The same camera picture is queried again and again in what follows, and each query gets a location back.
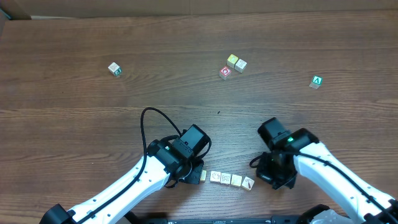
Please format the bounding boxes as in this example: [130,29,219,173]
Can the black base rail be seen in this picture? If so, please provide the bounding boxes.
[118,212,308,224]

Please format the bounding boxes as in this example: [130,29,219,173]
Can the yellow letter U block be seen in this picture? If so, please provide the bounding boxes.
[200,170,206,182]

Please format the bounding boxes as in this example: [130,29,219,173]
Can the white block with lines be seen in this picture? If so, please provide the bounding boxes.
[234,58,247,73]

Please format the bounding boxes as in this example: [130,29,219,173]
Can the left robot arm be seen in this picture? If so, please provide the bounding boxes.
[40,136,211,224]

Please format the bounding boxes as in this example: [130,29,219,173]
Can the hammer picture wooden block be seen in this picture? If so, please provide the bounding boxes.
[241,177,255,191]

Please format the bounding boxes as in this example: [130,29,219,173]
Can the plain yellow wooden block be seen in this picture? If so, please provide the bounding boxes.
[231,174,243,187]

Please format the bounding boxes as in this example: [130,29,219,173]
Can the green sided wooden block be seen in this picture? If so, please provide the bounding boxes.
[108,62,122,77]

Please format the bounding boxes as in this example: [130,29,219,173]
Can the yellow top block far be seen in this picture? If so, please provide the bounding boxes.
[226,54,239,68]

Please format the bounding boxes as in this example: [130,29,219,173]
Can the white animal picture block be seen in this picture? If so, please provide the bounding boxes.
[210,171,221,183]

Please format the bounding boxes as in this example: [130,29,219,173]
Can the white maze picture block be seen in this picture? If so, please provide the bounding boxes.
[220,173,231,185]

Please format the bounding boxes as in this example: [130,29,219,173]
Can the red letter block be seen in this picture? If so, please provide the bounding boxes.
[219,66,231,80]

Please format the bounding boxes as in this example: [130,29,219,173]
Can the green letter A block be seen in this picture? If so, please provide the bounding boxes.
[309,75,323,89]

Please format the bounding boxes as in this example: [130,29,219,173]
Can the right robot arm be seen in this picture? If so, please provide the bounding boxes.
[255,126,397,223]

